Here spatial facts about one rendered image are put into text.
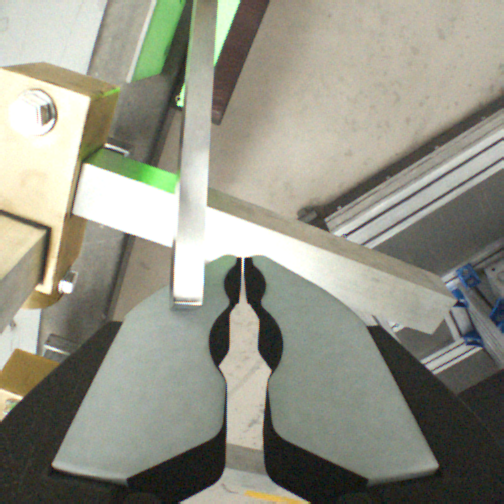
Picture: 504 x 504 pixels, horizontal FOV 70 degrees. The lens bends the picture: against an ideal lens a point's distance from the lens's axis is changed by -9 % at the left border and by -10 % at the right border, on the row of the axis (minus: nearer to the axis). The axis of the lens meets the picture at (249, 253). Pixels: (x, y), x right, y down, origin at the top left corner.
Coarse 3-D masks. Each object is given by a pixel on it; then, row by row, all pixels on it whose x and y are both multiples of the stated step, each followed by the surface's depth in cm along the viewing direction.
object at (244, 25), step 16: (256, 0) 28; (240, 16) 29; (256, 16) 29; (240, 32) 30; (224, 48) 30; (240, 48) 30; (224, 64) 31; (240, 64) 31; (224, 80) 31; (224, 96) 32
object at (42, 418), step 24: (96, 336) 8; (72, 360) 8; (96, 360) 8; (48, 384) 7; (72, 384) 7; (24, 408) 6; (48, 408) 6; (72, 408) 7; (0, 432) 6; (24, 432) 6; (48, 432) 6; (0, 456) 5; (24, 456) 6; (48, 456) 6; (0, 480) 5; (24, 480) 5; (48, 480) 5; (72, 480) 5
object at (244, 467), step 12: (228, 444) 37; (228, 456) 36; (240, 456) 37; (252, 456) 37; (228, 468) 35; (240, 468) 35; (252, 468) 36; (264, 468) 36; (228, 480) 36; (240, 480) 36; (252, 480) 36; (264, 480) 36
